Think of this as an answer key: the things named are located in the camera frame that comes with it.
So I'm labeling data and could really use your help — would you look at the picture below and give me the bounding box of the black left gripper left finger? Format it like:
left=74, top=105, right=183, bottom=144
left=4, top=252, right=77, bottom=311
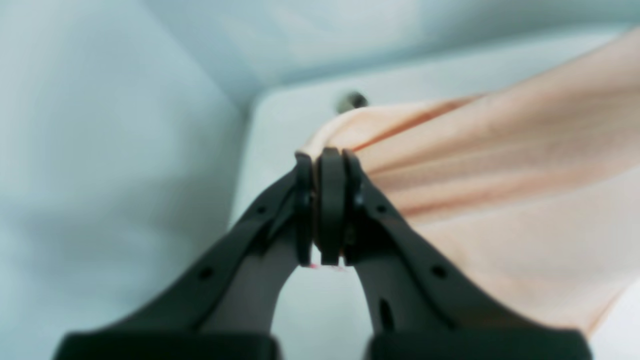
left=54, top=153, right=313, bottom=360

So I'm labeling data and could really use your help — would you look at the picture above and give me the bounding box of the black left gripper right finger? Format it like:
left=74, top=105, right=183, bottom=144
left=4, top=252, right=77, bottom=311
left=317, top=148, right=593, bottom=360

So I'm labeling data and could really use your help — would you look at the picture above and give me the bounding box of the peach T-shirt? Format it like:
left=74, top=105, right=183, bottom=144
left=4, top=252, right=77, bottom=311
left=301, top=28, right=640, bottom=338

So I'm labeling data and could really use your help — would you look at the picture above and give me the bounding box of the right table cable grommet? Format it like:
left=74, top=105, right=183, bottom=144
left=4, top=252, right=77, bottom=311
left=334, top=91, right=370, bottom=114

